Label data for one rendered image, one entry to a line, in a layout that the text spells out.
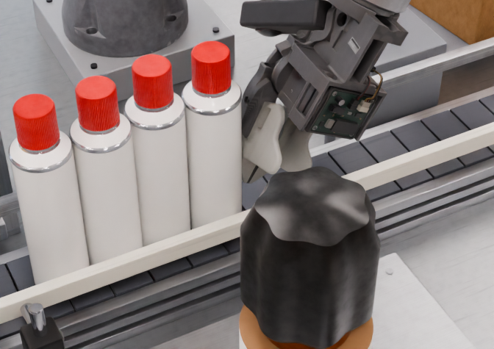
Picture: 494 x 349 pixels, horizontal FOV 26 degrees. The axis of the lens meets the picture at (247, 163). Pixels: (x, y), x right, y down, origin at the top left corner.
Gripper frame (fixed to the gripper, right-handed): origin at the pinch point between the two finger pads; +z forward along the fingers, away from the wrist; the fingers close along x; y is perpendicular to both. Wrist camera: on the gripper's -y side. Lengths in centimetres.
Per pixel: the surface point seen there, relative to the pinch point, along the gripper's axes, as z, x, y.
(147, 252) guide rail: 7.9, -9.7, 4.2
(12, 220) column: 17.7, -13.6, -11.8
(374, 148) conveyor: -3.1, 16.3, -1.8
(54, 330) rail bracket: 12.6, -19.0, 9.4
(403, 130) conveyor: -5.2, 20.0, -3.0
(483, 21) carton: -15.3, 36.1, -14.8
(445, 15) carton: -13.0, 35.6, -20.1
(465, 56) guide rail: -15.3, 21.6, -2.5
